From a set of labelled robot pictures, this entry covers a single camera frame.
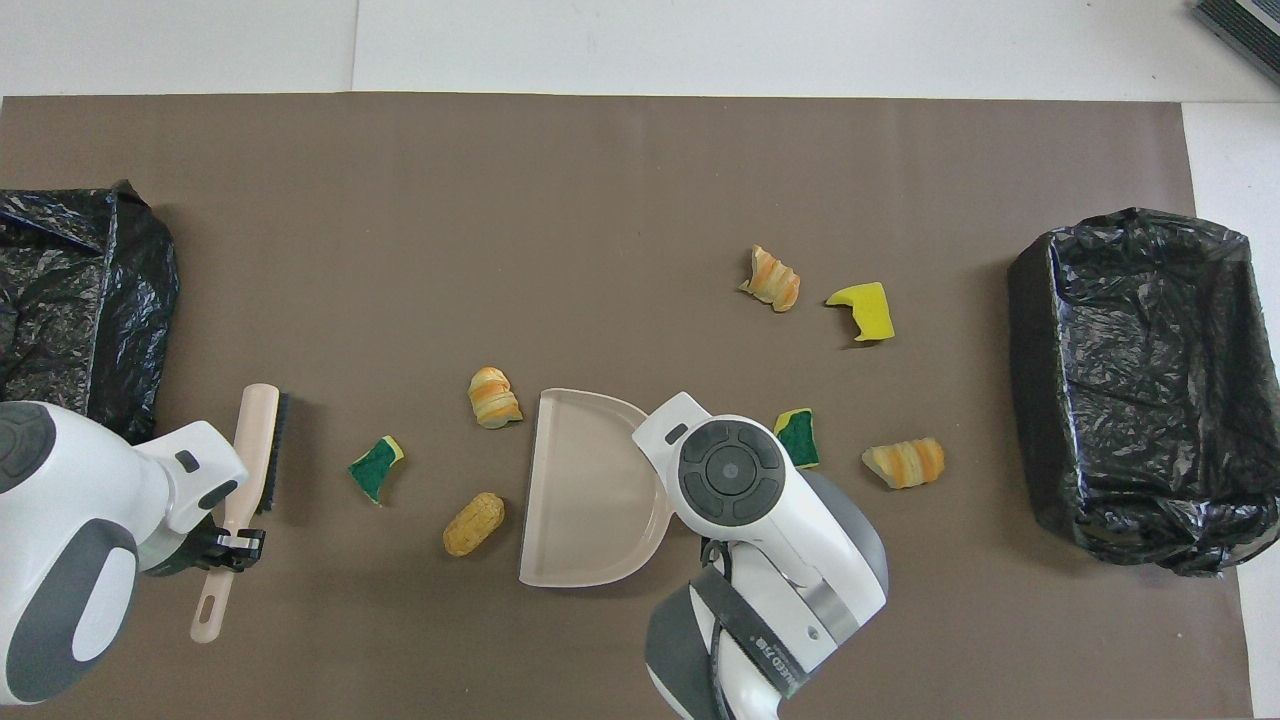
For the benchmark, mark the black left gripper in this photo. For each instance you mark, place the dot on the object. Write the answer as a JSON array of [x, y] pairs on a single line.
[[185, 552]]

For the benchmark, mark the beige brush with black bristles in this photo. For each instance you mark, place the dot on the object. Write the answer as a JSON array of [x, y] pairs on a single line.
[[255, 440]]

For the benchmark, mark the green and yellow sponge piece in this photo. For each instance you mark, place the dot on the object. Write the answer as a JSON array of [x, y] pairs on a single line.
[[802, 440], [374, 472]]

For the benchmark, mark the tan oval bread roll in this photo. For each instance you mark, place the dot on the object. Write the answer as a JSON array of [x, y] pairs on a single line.
[[474, 524]]

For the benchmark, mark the orange striped croissant piece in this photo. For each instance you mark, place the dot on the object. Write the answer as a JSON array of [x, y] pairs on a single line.
[[772, 280], [493, 398], [905, 464]]

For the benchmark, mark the beige plastic dustpan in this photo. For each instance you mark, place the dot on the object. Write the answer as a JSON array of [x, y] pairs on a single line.
[[590, 490]]

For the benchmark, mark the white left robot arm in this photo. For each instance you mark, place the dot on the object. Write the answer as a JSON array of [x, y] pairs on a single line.
[[70, 500]]

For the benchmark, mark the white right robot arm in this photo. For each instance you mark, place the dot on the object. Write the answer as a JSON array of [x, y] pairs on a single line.
[[780, 560]]

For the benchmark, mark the bin lined with black bag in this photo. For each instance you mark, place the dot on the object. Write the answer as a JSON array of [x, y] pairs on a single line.
[[60, 300], [1140, 400]]

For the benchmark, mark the brown table mat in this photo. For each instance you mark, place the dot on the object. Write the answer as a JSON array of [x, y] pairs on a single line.
[[400, 200]]

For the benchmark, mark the dark grey ribbed device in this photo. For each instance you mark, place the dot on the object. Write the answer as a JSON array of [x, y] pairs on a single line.
[[1245, 30]]

